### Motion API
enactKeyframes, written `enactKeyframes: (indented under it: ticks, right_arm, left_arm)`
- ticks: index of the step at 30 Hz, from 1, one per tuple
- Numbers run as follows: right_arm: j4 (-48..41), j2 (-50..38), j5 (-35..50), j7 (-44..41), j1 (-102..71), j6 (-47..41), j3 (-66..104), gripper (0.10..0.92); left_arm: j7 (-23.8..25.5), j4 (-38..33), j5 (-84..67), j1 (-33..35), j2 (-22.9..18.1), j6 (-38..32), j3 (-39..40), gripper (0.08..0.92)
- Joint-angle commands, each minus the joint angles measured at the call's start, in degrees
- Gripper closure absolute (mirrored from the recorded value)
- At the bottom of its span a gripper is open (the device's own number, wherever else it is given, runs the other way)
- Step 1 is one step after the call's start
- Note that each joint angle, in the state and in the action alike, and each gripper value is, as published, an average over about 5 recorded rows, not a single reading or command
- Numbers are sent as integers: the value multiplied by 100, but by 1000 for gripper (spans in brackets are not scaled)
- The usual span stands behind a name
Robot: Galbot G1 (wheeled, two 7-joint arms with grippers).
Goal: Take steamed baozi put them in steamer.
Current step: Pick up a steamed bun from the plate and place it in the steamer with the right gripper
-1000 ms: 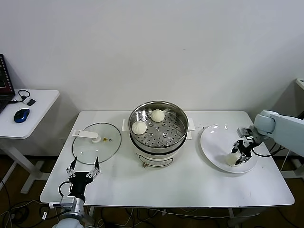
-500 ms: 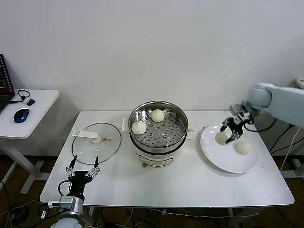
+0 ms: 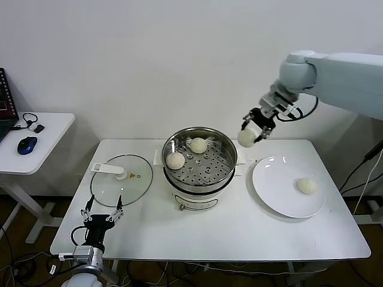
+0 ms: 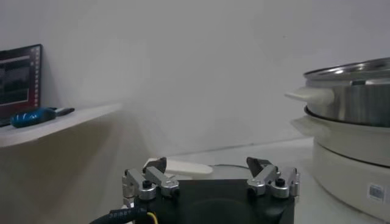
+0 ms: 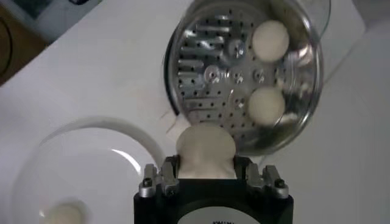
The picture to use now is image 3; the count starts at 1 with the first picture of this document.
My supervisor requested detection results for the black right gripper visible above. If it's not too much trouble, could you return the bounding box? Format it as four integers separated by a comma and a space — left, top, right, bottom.
241, 107, 276, 144

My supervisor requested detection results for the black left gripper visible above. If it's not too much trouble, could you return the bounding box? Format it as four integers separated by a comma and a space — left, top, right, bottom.
80, 194, 124, 246

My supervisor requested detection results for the white steamed baozi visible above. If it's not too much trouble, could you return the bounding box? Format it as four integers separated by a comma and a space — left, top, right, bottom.
190, 137, 208, 155
238, 128, 258, 149
297, 176, 317, 196
166, 152, 186, 170

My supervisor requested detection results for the perforated steel steamer basket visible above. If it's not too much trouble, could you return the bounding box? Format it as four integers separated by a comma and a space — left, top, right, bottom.
162, 127, 239, 187

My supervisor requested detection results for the white round plate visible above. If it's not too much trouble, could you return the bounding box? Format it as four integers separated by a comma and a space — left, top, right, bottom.
252, 156, 326, 219

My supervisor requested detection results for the white side table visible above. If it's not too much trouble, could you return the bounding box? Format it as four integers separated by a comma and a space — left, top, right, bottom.
0, 112, 76, 245

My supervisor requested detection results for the white electric cooker pot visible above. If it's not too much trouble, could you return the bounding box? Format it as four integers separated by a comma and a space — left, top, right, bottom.
153, 148, 248, 213

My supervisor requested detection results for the blue and black computer mouse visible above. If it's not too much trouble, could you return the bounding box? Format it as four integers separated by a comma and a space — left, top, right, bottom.
17, 136, 39, 155

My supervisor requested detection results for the black laptop with red edge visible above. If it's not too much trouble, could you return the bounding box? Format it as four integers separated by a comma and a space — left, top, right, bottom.
0, 67, 20, 143

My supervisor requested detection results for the white table foot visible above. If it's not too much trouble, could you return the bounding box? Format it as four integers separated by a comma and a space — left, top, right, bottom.
354, 199, 383, 225

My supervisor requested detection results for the glass lid with white handle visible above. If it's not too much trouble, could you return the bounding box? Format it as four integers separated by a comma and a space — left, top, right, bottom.
90, 154, 154, 207

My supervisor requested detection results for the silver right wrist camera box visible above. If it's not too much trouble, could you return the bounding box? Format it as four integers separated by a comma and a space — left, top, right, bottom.
278, 101, 300, 120

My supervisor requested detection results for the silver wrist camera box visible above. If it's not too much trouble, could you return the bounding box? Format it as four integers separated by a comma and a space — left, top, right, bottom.
278, 101, 300, 120
72, 245, 94, 263

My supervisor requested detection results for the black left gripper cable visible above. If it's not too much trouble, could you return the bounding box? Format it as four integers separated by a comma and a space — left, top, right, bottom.
71, 225, 87, 246

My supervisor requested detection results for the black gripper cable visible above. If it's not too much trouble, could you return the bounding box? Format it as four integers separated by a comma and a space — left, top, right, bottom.
71, 225, 87, 246
276, 95, 320, 122

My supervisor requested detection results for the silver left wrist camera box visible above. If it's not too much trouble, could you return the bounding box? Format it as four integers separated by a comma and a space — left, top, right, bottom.
72, 245, 94, 263

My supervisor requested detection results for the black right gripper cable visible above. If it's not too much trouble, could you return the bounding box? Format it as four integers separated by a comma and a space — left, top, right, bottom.
276, 95, 320, 122

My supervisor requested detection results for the black looped earphone cable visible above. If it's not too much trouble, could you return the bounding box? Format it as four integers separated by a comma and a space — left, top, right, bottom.
11, 112, 39, 131

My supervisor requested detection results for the black power adapter cable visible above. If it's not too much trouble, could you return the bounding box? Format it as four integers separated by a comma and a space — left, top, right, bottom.
341, 140, 383, 195

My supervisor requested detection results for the white hanging cable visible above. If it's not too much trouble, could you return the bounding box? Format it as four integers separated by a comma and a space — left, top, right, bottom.
352, 161, 383, 216

